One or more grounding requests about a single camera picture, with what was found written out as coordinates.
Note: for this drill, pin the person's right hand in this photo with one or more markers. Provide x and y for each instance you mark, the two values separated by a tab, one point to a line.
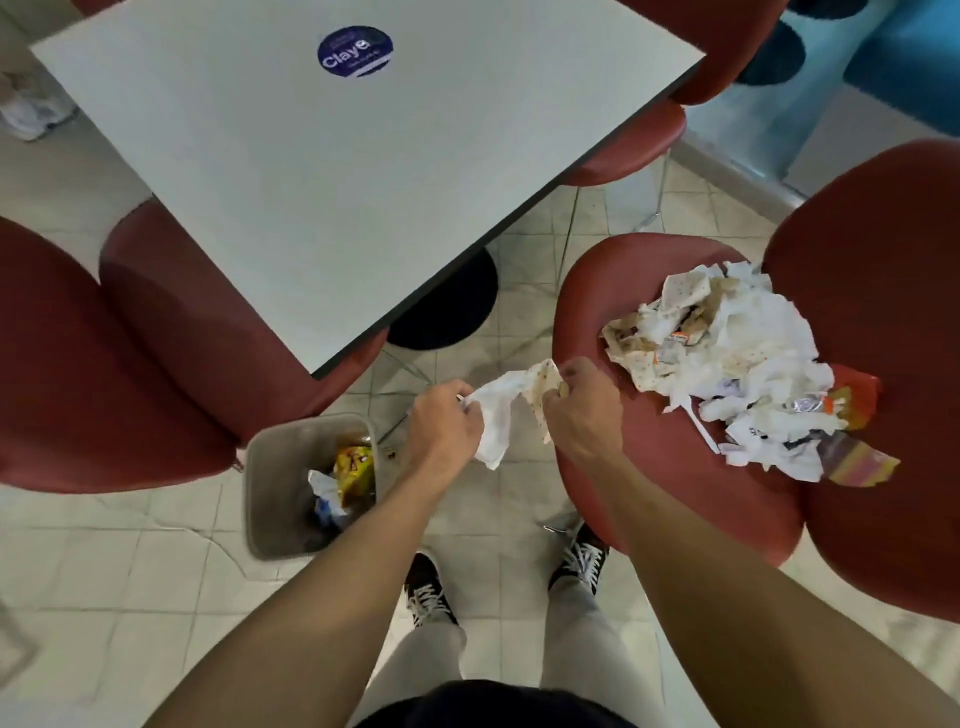
589	416

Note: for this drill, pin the person's left hand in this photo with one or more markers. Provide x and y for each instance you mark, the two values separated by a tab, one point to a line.
439	439

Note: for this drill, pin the person's right fingers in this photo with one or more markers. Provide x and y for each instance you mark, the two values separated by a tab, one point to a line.
574	373

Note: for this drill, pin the person's left fingers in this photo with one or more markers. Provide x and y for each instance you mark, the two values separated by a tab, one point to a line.
454	391

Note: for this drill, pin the white torn paper piece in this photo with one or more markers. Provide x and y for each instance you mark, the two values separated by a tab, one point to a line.
501	420

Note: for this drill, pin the person's left forearm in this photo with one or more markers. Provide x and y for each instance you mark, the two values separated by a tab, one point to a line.
322	600

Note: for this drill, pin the person's right forearm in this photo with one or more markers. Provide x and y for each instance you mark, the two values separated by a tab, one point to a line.
735	600

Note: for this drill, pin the black round table base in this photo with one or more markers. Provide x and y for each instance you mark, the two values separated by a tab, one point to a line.
450	307

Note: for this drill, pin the yellow snack wrapper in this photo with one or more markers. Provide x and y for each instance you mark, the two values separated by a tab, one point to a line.
355	471

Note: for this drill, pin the white crumpled plastic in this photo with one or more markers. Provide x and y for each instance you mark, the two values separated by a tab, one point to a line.
327	495

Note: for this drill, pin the pile of torn paper scraps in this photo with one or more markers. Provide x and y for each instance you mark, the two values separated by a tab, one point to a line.
739	352

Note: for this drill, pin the person's right black sneaker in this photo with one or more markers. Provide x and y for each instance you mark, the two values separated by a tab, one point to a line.
579	559

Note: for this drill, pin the person's black sneaker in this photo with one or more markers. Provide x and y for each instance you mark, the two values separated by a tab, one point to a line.
579	559
429	589

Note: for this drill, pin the grey trash bin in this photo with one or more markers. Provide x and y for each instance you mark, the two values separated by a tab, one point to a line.
281	480

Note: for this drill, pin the person's left black sneaker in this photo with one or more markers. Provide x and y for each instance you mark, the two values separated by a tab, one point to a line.
429	589

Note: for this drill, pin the person's right grey trouser leg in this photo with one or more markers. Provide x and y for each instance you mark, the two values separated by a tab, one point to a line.
592	645

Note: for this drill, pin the person's grey trouser leg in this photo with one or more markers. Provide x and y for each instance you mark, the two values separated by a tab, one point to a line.
420	667
592	645

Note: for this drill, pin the person's left grey trouser leg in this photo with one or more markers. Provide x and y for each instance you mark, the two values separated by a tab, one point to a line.
420	667

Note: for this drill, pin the red wrapper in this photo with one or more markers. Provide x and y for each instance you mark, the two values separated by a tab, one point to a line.
859	394

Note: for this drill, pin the pink yellow striped wrapper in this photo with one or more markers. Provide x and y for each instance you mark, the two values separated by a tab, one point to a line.
859	459

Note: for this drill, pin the red chair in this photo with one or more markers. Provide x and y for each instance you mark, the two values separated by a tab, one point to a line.
150	352
705	45
862	247

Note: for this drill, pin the person's black shirt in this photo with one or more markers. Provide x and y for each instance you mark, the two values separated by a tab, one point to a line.
495	706

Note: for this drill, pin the round dark blue sticker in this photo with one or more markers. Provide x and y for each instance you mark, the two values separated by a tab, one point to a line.
355	51

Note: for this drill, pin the dark blue round cushion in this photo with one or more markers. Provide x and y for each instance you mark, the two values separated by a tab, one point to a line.
776	54

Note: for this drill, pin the blue bench seat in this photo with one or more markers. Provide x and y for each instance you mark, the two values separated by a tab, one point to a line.
907	49

